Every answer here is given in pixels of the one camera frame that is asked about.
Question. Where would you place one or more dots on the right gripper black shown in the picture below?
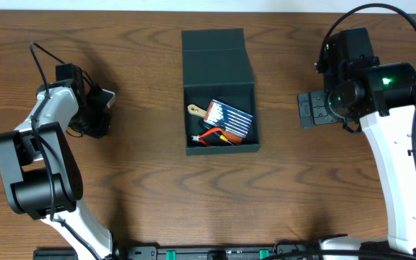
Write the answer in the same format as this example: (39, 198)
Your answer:
(322, 112)

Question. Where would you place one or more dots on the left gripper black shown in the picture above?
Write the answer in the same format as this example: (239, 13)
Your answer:
(97, 127)

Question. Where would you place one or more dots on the orange scraper wooden handle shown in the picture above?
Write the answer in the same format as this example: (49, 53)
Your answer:
(197, 111)

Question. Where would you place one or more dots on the precision screwdriver set case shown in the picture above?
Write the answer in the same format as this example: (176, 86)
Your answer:
(229, 118)

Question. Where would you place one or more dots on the black yellow screwdriver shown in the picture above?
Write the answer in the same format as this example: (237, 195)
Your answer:
(217, 131)

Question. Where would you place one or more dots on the red handled cutting pliers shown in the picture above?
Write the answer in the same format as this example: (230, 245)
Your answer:
(206, 140)

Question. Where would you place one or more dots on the dark green box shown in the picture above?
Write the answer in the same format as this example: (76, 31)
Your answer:
(216, 67)

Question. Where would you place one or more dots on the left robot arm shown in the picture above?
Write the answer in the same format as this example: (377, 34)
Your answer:
(41, 178)

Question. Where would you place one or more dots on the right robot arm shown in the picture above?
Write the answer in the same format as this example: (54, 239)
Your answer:
(381, 100)

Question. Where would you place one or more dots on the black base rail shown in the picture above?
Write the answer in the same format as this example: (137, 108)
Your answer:
(342, 247)

